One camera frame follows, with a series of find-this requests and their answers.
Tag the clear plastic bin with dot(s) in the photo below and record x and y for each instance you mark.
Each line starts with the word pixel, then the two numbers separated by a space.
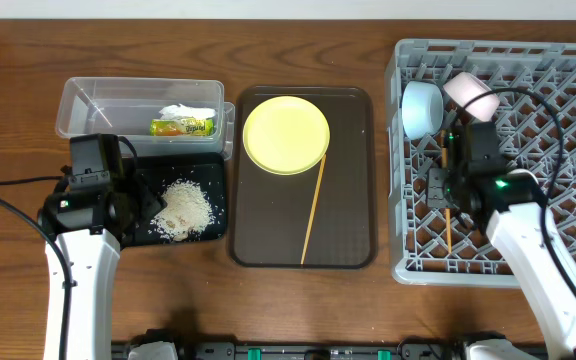
pixel 126 106

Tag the yellow round plate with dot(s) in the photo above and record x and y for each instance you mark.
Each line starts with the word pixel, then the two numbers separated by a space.
pixel 286 135

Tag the dark brown serving tray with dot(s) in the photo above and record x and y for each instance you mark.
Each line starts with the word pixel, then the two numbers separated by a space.
pixel 270 212

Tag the grey plastic dishwasher rack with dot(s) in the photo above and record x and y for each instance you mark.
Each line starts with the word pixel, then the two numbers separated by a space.
pixel 536 125

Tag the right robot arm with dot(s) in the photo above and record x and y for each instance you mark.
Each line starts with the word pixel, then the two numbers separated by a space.
pixel 510 208

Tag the light blue bowl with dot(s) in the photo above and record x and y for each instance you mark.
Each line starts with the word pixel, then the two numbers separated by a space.
pixel 422 110

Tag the white rice bowl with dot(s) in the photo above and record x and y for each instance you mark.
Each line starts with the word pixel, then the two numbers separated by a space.
pixel 464 87

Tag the rice pile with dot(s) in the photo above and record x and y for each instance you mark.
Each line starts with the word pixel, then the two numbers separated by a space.
pixel 187 212

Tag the white tissue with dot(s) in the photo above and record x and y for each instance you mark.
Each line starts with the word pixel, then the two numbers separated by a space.
pixel 179 111

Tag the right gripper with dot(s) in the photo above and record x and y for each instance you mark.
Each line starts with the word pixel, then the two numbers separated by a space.
pixel 438 187

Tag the wooden chopstick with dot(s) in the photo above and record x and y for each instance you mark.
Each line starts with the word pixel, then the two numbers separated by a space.
pixel 447 211
pixel 313 209

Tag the green snack wrapper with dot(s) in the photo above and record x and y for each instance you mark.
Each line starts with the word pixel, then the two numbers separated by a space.
pixel 182 127

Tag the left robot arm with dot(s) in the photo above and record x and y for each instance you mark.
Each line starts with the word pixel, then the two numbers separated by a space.
pixel 82 269

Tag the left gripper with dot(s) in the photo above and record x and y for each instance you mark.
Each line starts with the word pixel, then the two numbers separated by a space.
pixel 144 201

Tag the black waste tray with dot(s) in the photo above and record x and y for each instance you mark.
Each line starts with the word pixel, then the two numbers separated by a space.
pixel 158 172

